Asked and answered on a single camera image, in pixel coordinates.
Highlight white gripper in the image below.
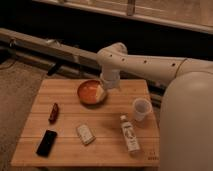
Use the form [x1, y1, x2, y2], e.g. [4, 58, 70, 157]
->
[96, 67, 120, 101]

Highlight black smartphone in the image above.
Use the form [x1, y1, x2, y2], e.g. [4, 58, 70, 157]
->
[36, 130, 57, 157]

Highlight dark red snack bar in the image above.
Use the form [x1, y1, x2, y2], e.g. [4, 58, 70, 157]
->
[48, 103, 59, 123]

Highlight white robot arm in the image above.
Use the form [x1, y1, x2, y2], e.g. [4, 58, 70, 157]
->
[97, 43, 213, 171]

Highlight wooden table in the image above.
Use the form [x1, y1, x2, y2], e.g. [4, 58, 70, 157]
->
[11, 79, 159, 167]

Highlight white plastic bottle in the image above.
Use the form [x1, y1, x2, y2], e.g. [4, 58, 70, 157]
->
[120, 115, 140, 154]

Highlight orange ceramic bowl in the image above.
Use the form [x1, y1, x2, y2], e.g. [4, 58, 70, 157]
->
[77, 80, 107, 105]

